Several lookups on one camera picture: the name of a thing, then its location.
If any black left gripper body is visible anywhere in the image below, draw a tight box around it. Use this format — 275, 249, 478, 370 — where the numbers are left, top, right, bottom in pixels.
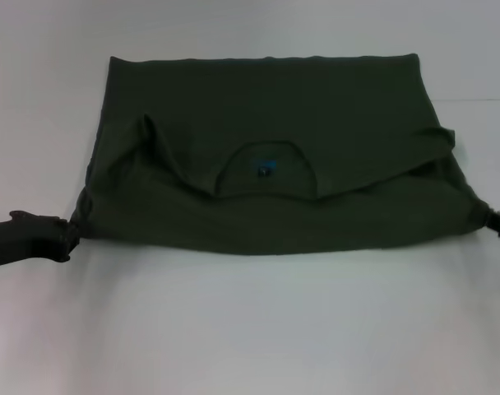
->
0, 210, 71, 269

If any dark green FREE t-shirt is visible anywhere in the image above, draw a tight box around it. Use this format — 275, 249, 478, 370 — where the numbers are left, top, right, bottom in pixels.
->
70, 52, 488, 258

